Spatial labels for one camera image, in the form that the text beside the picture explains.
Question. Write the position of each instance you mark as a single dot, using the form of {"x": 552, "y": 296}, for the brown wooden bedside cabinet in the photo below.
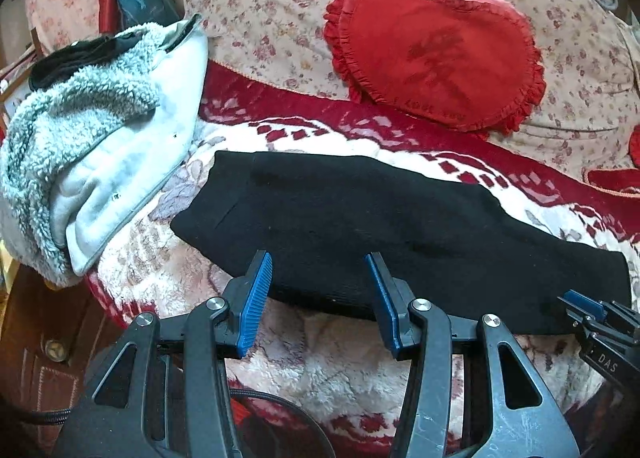
{"x": 45, "y": 338}

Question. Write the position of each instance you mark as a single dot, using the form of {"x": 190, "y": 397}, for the black pants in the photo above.
{"x": 360, "y": 218}

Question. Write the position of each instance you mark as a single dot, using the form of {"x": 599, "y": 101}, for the grey fleece-lined jacket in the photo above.
{"x": 95, "y": 138}

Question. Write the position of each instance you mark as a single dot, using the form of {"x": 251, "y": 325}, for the black garment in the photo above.
{"x": 65, "y": 61}

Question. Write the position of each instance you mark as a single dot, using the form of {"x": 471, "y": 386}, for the blue plastic bag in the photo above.
{"x": 142, "y": 1}

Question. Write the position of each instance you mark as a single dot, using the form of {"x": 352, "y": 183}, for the red cushion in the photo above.
{"x": 617, "y": 178}

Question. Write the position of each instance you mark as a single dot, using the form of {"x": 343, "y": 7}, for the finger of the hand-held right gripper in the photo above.
{"x": 582, "y": 302}
{"x": 576, "y": 322}

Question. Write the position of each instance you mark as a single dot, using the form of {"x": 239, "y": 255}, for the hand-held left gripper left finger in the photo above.
{"x": 256, "y": 302}

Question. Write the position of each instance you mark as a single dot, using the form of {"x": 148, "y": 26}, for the red and white plush blanket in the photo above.
{"x": 320, "y": 373}

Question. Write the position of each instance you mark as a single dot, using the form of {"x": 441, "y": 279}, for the beige floral quilt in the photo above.
{"x": 270, "y": 23}

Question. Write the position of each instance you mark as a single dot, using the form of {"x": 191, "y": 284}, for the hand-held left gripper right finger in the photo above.
{"x": 382, "y": 302}

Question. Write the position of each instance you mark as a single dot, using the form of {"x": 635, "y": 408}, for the red heart-shaped frilled pillow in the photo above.
{"x": 435, "y": 46}

